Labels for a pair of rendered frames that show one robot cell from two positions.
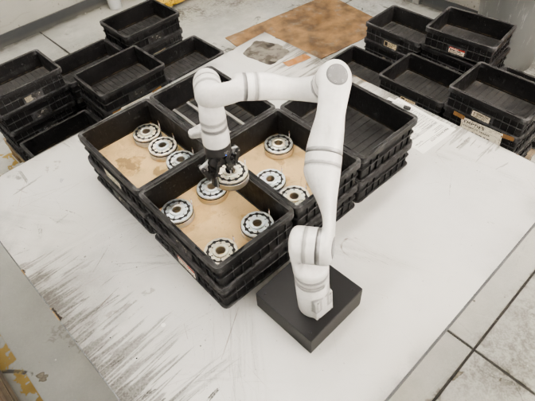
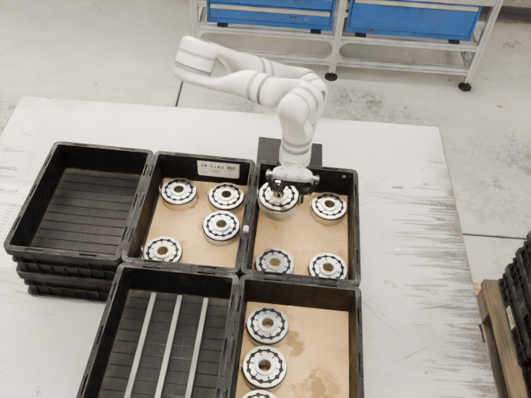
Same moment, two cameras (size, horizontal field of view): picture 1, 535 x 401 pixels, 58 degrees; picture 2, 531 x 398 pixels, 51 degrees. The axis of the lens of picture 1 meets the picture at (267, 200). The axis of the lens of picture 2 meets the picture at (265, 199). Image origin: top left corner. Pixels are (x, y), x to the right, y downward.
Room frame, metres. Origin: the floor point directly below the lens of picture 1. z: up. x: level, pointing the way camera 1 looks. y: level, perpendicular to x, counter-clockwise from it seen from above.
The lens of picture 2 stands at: (1.76, 0.71, 2.08)
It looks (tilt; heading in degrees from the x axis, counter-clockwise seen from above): 49 degrees down; 221
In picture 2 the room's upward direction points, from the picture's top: 4 degrees clockwise
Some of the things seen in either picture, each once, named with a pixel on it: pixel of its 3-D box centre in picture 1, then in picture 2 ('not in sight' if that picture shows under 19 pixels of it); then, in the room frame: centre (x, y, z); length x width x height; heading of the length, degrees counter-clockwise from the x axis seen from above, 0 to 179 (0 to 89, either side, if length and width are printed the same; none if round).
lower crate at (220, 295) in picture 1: (220, 236); not in sight; (0.98, 0.16, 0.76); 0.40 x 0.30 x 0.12; 39
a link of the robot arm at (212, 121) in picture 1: (209, 99); (296, 120); (1.02, 0.13, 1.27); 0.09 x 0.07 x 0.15; 7
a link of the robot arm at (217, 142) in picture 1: (210, 129); (295, 155); (1.02, 0.14, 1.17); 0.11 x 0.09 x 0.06; 38
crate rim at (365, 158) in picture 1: (347, 114); (84, 197); (1.36, -0.30, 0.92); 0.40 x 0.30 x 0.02; 39
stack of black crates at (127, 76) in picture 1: (129, 103); not in sight; (2.29, 0.74, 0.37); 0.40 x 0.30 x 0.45; 131
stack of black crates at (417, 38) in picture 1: (401, 48); not in sight; (2.73, -0.93, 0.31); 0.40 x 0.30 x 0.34; 41
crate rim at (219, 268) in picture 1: (214, 204); (303, 219); (0.98, 0.16, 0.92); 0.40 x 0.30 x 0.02; 39
